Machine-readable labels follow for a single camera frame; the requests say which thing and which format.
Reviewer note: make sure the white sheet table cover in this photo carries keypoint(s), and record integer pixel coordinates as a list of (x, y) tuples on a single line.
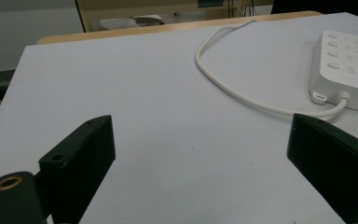
[(167, 102)]

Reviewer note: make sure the white power strip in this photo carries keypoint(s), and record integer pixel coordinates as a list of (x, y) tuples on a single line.
[(343, 68)]

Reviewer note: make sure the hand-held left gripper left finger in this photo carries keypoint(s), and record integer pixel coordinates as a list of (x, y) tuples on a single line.
[(77, 161)]

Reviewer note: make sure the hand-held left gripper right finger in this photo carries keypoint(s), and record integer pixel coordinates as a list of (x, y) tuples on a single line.
[(332, 161)]

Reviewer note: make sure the light wooden table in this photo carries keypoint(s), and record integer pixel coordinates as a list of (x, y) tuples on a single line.
[(155, 29)]

